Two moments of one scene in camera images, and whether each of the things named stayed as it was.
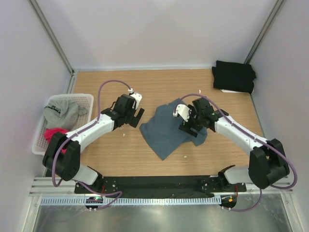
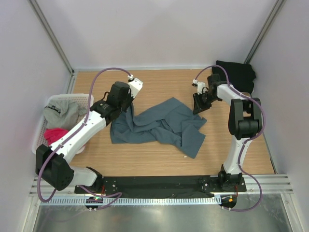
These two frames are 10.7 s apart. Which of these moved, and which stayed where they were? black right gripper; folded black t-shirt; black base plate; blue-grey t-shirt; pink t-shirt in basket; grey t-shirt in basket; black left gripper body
Moved: blue-grey t-shirt; black right gripper; black left gripper body
Stayed: pink t-shirt in basket; folded black t-shirt; grey t-shirt in basket; black base plate
